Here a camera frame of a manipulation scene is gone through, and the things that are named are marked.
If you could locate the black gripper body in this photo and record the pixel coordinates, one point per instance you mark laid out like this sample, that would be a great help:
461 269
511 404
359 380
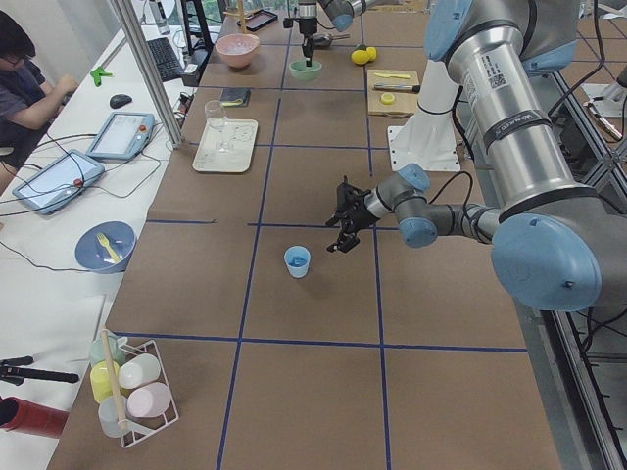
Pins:
308 25
359 211

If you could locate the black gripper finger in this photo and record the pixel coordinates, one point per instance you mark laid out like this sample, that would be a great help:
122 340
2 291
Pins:
344 243
337 218
309 51
305 47

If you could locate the green ceramic bowl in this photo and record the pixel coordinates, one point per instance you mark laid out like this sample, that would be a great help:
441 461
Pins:
303 71

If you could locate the light blue plastic cup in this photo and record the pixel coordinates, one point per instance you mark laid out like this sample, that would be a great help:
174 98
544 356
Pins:
297 260

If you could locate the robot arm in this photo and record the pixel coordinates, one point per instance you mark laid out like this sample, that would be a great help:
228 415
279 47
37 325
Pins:
548 250
339 12

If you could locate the steel ice scoop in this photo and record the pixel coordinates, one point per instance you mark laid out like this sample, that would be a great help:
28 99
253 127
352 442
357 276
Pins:
325 40

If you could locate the pink bowl with ice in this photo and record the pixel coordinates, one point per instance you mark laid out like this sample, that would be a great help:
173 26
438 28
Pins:
238 50

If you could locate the blue bowl on side table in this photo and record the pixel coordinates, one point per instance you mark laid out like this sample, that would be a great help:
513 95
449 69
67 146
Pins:
91 255

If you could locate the yellow lemon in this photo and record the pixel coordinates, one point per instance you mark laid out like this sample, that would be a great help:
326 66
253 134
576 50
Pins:
371 53
360 57

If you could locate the black tray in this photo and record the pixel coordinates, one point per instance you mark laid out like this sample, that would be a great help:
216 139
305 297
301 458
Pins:
260 19

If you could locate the wooden cup stand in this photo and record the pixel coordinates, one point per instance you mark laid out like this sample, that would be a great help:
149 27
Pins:
236 10

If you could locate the half lemon slice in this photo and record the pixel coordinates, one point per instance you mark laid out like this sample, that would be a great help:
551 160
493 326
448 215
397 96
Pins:
388 98

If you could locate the grey folded cloth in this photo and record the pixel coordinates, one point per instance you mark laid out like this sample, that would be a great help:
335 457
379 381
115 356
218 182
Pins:
235 96

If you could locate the yellow plastic knife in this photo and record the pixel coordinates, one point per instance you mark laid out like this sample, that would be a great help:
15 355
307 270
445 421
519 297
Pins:
393 75

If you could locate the wooden cutting board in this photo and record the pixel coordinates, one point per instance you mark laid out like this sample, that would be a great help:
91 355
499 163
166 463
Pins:
405 104

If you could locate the clear wine glass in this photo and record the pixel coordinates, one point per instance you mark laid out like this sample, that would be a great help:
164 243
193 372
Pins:
216 117

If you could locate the cream bear tray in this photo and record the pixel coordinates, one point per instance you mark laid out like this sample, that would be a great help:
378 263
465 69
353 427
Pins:
241 134

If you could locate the black keyboard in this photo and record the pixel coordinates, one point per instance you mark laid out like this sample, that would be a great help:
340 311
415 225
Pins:
167 63

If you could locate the black computer mouse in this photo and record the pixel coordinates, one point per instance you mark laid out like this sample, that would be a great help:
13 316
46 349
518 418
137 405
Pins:
119 100

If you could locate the far blue teach pendant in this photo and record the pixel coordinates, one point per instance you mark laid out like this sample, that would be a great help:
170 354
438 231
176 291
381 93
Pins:
122 137

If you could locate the blue teach pendant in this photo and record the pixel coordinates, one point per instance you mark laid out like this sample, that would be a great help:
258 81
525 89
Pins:
122 137
56 184

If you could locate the green clamp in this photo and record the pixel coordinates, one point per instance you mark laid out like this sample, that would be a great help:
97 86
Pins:
98 74

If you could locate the yellow plastic fork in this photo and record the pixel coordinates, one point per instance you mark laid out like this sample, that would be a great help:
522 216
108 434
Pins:
106 244

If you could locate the white cup in rack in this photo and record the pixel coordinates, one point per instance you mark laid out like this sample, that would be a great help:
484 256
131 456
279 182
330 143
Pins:
139 371

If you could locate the pink cup in rack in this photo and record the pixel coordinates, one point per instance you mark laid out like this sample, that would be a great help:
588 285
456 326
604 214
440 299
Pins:
149 401

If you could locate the green cup in rack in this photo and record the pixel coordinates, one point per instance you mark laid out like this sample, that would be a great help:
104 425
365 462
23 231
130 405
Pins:
97 350

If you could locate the yellow cup in rack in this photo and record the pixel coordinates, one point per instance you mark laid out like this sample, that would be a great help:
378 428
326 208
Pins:
100 382

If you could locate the seated person grey shirt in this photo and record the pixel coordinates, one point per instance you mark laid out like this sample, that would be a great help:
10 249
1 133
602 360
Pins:
29 103

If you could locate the near blue teach pendant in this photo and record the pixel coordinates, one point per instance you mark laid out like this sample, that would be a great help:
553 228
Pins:
56 184

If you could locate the clear cup in rack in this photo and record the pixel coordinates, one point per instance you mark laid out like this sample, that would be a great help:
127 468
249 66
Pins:
108 418

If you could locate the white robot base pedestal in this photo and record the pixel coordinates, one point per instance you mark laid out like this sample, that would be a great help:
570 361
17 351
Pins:
428 137

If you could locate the aluminium frame post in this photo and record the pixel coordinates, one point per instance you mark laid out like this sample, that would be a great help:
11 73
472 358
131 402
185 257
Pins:
134 35

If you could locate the white wire cup rack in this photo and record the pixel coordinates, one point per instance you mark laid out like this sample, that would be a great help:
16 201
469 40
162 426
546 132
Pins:
141 429

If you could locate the wooden rack handle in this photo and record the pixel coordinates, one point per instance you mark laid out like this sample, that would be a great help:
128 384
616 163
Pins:
123 422

